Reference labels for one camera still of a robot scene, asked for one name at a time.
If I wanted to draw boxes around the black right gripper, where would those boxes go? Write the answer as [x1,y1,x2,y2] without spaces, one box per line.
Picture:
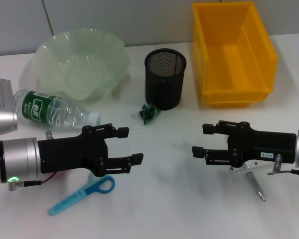
[191,119,298,168]

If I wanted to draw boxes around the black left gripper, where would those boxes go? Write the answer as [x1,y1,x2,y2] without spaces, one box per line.
[37,122,145,178]

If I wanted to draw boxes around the green plastic wrapper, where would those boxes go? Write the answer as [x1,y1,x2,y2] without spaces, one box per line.
[137,103,161,126]

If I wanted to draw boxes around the blue sheathed scissors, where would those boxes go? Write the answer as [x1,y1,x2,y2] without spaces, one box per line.
[47,171,115,217]

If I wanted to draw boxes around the clear green-label water bottle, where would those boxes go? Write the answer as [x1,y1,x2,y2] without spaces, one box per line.
[13,89,102,131]

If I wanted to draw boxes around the black mesh pen holder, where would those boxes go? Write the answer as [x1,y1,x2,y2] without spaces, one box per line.
[144,48,187,111]

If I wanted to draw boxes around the silver ballpoint pen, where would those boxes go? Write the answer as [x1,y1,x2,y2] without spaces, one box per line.
[245,170,267,202]

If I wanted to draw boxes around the translucent green fruit bowl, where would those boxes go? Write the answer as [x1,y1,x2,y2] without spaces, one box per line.
[31,27,130,102]

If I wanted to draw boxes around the yellow plastic bin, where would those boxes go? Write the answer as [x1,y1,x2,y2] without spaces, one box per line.
[192,1,279,108]

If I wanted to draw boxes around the right arm cable with plug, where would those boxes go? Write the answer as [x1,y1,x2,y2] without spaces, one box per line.
[268,153,299,177]

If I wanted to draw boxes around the arm cable with plug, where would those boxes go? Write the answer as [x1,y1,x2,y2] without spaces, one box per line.
[268,153,299,177]
[8,173,60,192]

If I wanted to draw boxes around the left arm cable with plug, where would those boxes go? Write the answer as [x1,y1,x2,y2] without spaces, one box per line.
[8,173,60,192]

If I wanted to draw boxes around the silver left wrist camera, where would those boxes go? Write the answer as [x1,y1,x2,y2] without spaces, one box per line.
[0,77,18,136]

